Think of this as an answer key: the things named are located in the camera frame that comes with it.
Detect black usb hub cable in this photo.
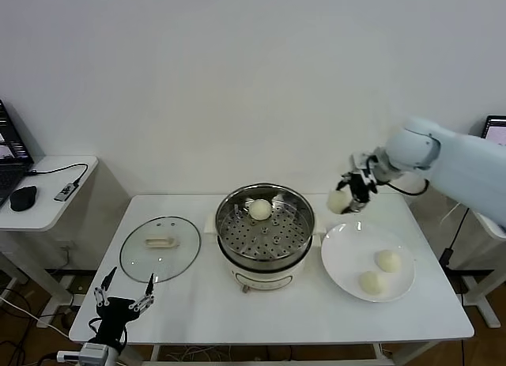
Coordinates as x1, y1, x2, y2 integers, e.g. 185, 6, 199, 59
25, 163, 91, 187

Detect stainless steel steamer basket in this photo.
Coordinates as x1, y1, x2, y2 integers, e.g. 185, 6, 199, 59
215, 183, 317, 270

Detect black floor cables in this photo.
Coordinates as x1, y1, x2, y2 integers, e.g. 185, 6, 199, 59
0, 286, 44, 366

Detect grey usb hub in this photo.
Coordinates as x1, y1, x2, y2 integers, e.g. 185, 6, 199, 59
54, 182, 80, 203

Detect glass lid with cream handle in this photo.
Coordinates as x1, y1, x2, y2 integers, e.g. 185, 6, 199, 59
119, 216, 202, 284

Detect white round plate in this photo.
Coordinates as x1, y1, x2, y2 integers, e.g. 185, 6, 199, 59
320, 222, 417, 303

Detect white steamed baozi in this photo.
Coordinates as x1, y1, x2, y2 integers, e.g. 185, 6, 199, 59
374, 250, 402, 274
326, 188, 352, 215
358, 270, 389, 296
247, 198, 273, 221

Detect white side desk with label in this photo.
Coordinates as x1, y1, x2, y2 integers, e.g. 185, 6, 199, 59
460, 212, 506, 330

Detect white side desk with mouse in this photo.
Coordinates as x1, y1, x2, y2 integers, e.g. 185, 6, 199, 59
0, 155, 100, 330

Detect black laptop with dark screen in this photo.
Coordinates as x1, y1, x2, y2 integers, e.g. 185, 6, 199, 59
0, 97, 36, 209

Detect black power adapter with cable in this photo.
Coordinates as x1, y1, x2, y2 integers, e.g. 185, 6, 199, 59
438, 207, 472, 308

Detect white table frame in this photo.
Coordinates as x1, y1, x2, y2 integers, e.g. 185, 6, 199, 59
149, 343, 440, 366

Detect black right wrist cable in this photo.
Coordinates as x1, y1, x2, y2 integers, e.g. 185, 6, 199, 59
389, 179, 431, 196

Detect white wire bundle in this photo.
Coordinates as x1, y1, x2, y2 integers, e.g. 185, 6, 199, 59
165, 345, 238, 363

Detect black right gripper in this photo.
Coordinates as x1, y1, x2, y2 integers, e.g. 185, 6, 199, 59
334, 154, 380, 216

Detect white charging cable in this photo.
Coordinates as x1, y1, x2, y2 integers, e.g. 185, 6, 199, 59
440, 203, 460, 227

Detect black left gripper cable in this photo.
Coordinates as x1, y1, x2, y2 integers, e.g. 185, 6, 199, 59
87, 317, 128, 349

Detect white floor cable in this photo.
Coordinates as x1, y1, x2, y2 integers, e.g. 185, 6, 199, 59
0, 293, 72, 338

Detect black computer mouse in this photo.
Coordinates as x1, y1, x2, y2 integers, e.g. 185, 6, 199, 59
9, 185, 39, 212

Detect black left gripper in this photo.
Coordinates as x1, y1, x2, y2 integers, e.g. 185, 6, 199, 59
93, 266, 156, 345

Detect grey laptop with bright screen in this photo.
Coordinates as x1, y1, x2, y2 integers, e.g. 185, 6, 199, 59
482, 115, 506, 145

